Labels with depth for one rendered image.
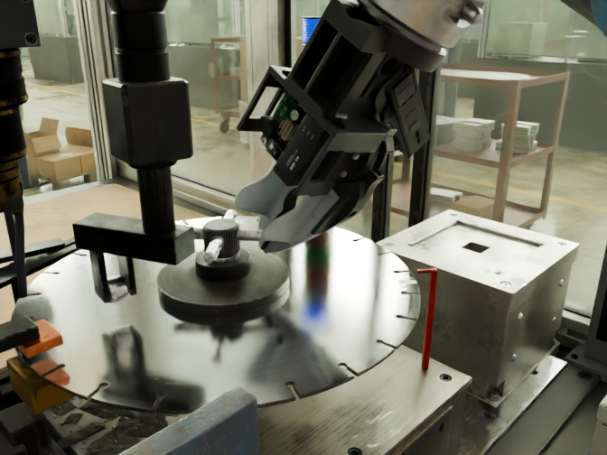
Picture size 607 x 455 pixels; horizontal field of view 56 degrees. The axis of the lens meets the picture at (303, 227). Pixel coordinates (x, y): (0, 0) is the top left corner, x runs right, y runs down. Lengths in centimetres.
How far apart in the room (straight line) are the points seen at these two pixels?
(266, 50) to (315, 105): 70
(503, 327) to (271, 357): 31
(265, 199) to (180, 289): 10
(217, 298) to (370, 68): 21
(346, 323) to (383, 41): 20
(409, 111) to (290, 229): 12
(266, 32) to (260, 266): 63
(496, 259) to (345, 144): 37
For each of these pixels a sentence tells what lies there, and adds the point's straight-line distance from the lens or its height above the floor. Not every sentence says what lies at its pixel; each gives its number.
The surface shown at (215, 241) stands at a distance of 45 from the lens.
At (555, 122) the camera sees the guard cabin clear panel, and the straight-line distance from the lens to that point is 78.
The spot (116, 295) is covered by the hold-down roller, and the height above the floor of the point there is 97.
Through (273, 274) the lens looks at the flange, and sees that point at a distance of 48.
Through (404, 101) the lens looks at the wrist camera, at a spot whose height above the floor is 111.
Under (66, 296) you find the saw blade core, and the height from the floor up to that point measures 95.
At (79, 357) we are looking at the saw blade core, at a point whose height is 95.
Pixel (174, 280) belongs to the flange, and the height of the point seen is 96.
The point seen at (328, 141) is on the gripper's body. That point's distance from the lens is 35.
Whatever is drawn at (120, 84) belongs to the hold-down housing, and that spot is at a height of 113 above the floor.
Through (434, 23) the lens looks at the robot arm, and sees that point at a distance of 35.
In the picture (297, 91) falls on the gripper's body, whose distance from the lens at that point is 37.
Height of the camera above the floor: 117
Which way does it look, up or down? 21 degrees down
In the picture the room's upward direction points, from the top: straight up
